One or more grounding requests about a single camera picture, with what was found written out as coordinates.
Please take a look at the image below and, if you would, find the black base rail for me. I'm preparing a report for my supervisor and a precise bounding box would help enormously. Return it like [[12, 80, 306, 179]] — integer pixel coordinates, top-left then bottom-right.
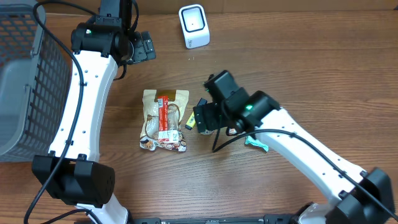
[[127, 213, 296, 224]]

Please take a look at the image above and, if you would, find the yellow highlighter pen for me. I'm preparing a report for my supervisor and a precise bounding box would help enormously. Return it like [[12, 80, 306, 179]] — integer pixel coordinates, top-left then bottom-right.
[[185, 98, 207, 130]]

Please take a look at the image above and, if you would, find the white barcode scanner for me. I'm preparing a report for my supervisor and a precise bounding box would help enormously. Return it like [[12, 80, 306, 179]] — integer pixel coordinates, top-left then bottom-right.
[[178, 4, 210, 49]]

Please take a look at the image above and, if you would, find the small orange snack box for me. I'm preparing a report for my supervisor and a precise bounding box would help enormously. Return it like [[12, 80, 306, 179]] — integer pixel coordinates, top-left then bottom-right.
[[227, 128, 238, 136]]

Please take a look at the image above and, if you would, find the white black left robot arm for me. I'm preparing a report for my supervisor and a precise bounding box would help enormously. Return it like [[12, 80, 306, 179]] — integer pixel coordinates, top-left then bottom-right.
[[32, 1, 155, 223]]

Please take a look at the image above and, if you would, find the grey plastic shopping basket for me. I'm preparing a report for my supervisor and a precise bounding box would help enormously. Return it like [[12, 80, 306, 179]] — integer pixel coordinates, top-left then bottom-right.
[[1, 0, 71, 162]]

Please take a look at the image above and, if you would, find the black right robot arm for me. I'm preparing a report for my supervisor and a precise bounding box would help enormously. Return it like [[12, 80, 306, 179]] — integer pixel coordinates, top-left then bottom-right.
[[193, 70, 397, 223]]

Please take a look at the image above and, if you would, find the beige brown snack pouch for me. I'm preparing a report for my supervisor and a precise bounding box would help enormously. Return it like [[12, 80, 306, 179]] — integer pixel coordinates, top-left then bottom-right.
[[139, 90, 189, 152]]

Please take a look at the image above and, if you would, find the teal orange snack pack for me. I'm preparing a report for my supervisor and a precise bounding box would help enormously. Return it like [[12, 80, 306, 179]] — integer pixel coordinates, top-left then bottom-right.
[[244, 136, 269, 152]]

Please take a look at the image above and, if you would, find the red stick snack packet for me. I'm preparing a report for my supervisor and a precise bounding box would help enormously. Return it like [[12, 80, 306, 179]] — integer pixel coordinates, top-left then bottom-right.
[[158, 95, 180, 143]]

